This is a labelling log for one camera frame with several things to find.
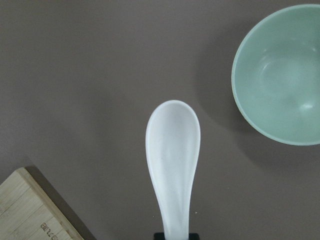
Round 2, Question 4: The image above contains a bamboo cutting board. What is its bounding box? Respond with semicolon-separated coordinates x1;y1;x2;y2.
0;167;94;240

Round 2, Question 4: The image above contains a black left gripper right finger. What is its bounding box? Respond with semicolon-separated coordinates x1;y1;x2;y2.
188;233;200;240

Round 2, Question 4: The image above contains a mint green bowl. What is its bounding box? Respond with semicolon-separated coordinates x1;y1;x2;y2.
231;4;320;146

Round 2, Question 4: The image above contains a white ceramic spoon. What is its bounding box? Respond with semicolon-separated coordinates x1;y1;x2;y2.
145;100;201;240

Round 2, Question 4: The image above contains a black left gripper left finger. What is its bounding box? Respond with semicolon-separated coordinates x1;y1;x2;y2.
153;232;165;240

